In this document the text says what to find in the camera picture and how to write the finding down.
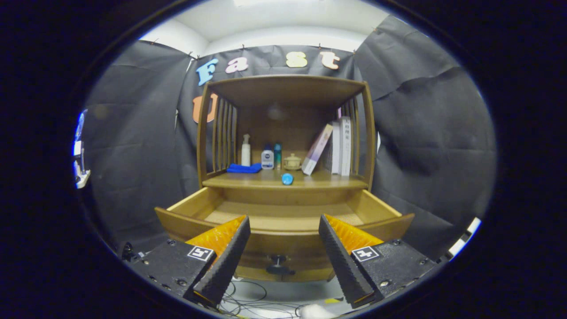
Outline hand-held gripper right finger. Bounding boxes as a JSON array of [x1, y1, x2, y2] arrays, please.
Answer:
[[318, 214, 439, 308]]

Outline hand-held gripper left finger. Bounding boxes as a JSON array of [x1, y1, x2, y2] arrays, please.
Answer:
[[128, 215, 251, 307]]

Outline wooden drawer with black knob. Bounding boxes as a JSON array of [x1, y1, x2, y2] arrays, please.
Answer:
[[154, 186, 416, 283]]

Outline wooden countertop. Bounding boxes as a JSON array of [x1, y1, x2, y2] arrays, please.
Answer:
[[202, 168, 369, 191]]

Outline wooden cabinet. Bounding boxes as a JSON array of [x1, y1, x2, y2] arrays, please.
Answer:
[[196, 74, 377, 206]]

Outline white rounded object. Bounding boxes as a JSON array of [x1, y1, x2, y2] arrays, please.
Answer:
[[299, 304, 337, 319]]

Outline blue folded cloth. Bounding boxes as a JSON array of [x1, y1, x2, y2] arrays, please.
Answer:
[[226, 163, 263, 174]]

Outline black electronic box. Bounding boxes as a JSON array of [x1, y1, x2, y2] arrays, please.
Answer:
[[120, 241, 147, 262]]

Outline dark patterned book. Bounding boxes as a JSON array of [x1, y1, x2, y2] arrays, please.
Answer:
[[322, 142, 335, 173]]

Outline white lotion bottle blue cap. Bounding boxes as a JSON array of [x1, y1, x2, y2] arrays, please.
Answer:
[[261, 144, 275, 170]]

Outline plain white book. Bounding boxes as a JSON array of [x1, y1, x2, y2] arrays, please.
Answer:
[[331, 121, 342, 175]]

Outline white book black spine print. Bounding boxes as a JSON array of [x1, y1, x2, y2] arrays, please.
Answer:
[[339, 116, 352, 177]]

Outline purple cover book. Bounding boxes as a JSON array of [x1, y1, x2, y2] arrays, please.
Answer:
[[301, 124, 334, 176]]

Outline white framed panel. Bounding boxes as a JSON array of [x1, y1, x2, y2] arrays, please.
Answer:
[[447, 217, 482, 258]]

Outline white and blue equipment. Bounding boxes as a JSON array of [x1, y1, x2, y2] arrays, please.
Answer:
[[73, 110, 91, 190]]

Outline black floor cables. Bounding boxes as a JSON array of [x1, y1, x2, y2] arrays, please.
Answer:
[[219, 279, 311, 319]]

